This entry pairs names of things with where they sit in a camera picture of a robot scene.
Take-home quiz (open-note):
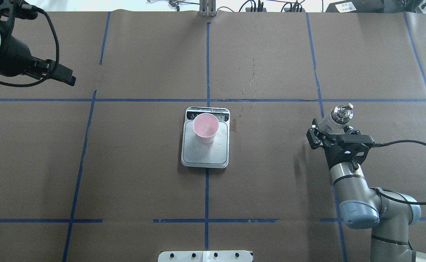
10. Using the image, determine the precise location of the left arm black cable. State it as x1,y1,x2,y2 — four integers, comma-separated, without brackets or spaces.
0,7,60,88

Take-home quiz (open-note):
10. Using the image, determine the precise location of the aluminium frame post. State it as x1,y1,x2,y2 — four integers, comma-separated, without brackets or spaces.
199,0,217,17

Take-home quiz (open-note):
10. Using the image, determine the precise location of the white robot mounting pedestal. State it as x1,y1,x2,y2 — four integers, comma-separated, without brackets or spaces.
158,250,254,262

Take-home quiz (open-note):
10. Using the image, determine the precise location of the silver digital kitchen scale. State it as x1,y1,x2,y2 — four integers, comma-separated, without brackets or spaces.
180,107,231,168

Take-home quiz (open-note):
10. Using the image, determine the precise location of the black box white label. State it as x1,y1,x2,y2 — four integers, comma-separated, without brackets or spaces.
324,0,385,13

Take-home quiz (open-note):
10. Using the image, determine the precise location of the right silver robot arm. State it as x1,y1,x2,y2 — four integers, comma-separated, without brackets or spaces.
307,119,426,262

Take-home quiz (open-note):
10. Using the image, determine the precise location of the glass sauce bottle metal spout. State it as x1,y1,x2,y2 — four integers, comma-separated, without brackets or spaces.
319,103,354,134

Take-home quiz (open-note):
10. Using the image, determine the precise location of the pink plastic cup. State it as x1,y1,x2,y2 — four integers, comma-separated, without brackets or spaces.
192,113,219,144

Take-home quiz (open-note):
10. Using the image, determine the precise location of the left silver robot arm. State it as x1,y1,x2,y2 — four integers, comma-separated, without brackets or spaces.
0,14,76,88

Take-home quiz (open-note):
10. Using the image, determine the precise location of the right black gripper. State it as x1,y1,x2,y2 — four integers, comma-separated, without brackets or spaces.
306,118,375,170

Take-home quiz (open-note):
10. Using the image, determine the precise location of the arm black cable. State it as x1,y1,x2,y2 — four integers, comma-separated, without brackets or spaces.
0,7,60,88
373,140,426,206

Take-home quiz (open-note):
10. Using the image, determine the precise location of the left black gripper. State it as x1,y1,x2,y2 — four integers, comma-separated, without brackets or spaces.
0,35,75,87

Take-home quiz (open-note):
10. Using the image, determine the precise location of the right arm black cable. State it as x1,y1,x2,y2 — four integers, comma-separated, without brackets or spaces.
373,140,426,206

